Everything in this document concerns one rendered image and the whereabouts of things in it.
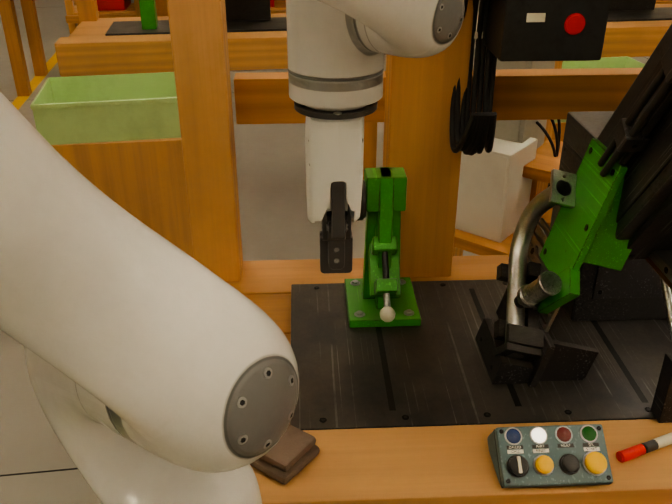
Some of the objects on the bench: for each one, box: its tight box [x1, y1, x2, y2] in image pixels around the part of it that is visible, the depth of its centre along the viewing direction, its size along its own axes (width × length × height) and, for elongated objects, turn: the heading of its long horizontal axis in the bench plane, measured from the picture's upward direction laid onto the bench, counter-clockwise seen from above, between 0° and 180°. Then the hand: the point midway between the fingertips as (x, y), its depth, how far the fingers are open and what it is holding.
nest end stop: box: [493, 342, 542, 361], centre depth 117 cm, size 4×7×6 cm, turn 93°
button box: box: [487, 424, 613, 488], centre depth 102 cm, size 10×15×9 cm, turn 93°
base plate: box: [290, 279, 672, 431], centre depth 130 cm, size 42×110×2 cm, turn 93°
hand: (336, 251), depth 73 cm, fingers closed
